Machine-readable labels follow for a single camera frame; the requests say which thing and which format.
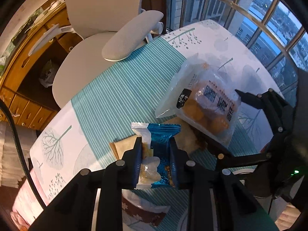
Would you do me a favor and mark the patterned teal tablecloth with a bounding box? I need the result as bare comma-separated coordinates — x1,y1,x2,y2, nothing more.
11,19,287,231

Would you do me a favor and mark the orange pastry snack bag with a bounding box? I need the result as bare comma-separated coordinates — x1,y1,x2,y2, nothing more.
155,54,241,147

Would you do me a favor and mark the black cable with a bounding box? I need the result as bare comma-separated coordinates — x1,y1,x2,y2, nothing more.
0,98,47,210

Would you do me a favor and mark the red snowflake cookie packet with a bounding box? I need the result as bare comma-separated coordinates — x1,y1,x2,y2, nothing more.
122,189,170,230

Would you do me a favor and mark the wooden desk with drawers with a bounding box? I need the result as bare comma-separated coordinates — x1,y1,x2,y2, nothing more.
1,4,81,130

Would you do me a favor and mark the beige snack bar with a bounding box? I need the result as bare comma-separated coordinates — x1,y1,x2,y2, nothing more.
109,116,201,161

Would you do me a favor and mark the metal window grille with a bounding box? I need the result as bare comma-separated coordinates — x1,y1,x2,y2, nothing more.
166,0,307,105

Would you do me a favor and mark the blue snack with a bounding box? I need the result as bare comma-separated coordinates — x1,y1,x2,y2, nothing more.
130,121,182,190

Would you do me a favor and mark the grey office chair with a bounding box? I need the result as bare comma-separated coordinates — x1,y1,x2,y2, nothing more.
29,0,163,108

